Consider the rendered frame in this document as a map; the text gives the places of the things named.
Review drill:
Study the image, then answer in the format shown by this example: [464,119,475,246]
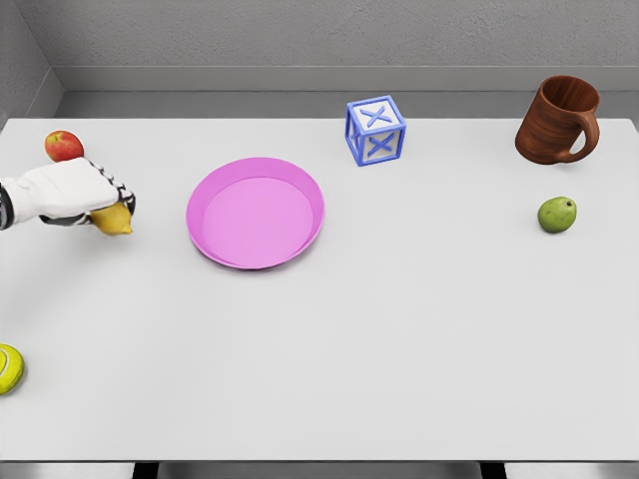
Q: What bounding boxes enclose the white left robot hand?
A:
[27,156,138,229]

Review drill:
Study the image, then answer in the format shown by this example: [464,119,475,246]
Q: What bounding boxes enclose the yellow lemon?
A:
[88,201,135,237]

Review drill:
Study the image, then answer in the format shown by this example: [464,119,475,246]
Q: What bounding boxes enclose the pink plate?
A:
[186,157,326,271]

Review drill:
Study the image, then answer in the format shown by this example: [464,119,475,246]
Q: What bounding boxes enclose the red apple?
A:
[44,130,85,164]

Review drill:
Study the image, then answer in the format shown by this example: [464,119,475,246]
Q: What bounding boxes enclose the yellow tennis ball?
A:
[0,342,26,396]

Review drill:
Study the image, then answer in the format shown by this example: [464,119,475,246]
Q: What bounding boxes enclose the blue white letter block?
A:
[344,95,407,168]

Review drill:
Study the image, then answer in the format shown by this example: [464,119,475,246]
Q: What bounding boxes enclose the green pear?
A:
[537,196,578,235]

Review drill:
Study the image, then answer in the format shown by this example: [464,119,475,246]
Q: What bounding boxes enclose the brown wooden mug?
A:
[514,75,601,165]

